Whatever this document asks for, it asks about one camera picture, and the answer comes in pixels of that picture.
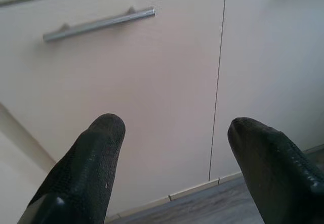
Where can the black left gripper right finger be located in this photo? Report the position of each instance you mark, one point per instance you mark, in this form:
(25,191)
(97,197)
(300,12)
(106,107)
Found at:
(276,176)

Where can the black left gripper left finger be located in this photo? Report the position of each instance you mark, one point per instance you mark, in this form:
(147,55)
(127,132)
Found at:
(86,171)

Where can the beige kitchen cabinet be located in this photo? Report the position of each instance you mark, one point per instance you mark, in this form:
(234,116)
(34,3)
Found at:
(164,82)

